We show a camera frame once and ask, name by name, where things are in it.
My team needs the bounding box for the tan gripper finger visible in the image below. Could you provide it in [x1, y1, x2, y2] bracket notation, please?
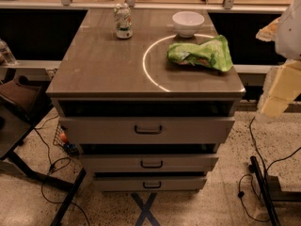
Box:
[257, 60, 301, 121]
[256, 18, 279, 41]

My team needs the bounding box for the green rice chip bag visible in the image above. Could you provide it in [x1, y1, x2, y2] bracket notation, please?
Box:
[166, 35, 233, 73]

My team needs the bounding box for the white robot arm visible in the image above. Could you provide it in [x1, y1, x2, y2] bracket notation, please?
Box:
[256, 0, 301, 122]

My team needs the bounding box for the white bowl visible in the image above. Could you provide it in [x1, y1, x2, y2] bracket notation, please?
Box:
[172, 11, 205, 38]

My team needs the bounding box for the black metal stand leg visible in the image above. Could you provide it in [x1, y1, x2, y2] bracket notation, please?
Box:
[250, 156, 280, 226]

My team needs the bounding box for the green white soda can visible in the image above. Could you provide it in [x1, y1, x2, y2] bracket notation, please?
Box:
[114, 3, 133, 39]

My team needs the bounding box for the grey drawer cabinet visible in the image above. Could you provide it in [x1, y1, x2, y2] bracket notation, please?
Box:
[47, 8, 245, 181]

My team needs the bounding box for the dark side table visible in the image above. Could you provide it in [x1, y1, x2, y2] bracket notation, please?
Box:
[0, 76, 86, 226]

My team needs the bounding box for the clear plastic bottle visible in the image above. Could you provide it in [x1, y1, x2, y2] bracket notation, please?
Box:
[0, 39, 17, 66]

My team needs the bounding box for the black floor cable right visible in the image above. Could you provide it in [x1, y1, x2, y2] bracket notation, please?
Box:
[237, 116, 301, 223]

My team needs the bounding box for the black floor cable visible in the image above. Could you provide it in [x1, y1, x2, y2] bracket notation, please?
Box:
[32, 113, 92, 226]
[237, 116, 301, 223]

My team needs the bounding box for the top drawer with handle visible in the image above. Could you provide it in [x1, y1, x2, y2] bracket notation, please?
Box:
[59, 117, 235, 144]

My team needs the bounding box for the drawer with handle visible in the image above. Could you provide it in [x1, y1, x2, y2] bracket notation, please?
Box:
[59, 117, 235, 144]
[93, 176, 207, 192]
[80, 153, 218, 173]

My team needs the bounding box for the middle drawer with handle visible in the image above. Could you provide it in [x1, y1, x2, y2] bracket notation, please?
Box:
[80, 153, 218, 173]

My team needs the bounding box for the bottom drawer with handle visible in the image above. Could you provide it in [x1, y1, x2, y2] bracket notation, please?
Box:
[93, 176, 207, 192]

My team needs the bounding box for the wire basket with balls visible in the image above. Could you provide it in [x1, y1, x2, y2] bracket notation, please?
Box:
[53, 124, 78, 155]

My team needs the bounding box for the black floor cable left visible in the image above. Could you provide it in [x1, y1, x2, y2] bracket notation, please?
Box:
[32, 113, 92, 226]

